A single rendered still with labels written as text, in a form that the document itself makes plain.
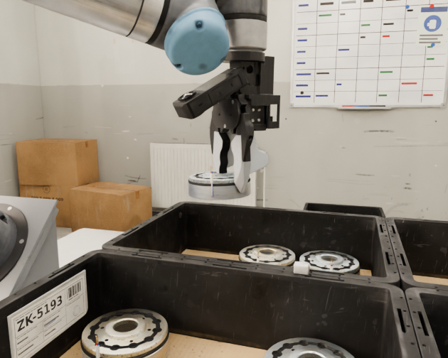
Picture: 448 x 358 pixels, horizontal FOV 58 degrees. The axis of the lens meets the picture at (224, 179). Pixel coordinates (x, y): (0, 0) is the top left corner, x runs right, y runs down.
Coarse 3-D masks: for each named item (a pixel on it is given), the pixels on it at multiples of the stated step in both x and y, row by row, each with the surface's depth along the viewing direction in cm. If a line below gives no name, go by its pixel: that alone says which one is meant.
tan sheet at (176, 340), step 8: (176, 336) 53; (184, 336) 53; (176, 344) 51; (184, 344) 51; (192, 344) 51; (200, 344) 51; (208, 344) 51; (216, 344) 51; (224, 344) 51; (232, 344) 51; (72, 352) 50; (80, 352) 50; (176, 352) 50; (184, 352) 50; (192, 352) 50; (200, 352) 50; (208, 352) 50; (216, 352) 50; (224, 352) 50; (232, 352) 50; (240, 352) 50; (248, 352) 50; (256, 352) 50; (264, 352) 50
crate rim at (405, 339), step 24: (72, 264) 51; (168, 264) 52; (192, 264) 51; (216, 264) 51; (24, 288) 44; (360, 288) 45; (384, 288) 45; (0, 312) 40; (408, 312) 39; (408, 336) 35
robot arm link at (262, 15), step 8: (224, 0) 57; (232, 0) 57; (240, 0) 57; (248, 0) 57; (256, 0) 57; (264, 0) 58; (224, 8) 58; (232, 8) 57; (240, 8) 57; (248, 8) 57; (256, 8) 58; (264, 8) 59; (224, 16) 58; (232, 16) 58; (240, 16) 57; (248, 16) 57; (256, 16) 58; (264, 16) 59
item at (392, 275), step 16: (176, 208) 80; (224, 208) 81; (240, 208) 80; (256, 208) 79; (272, 208) 79; (144, 224) 68; (384, 224) 68; (112, 240) 60; (384, 240) 60; (176, 256) 54; (192, 256) 54; (384, 256) 54; (320, 272) 49; (336, 272) 49
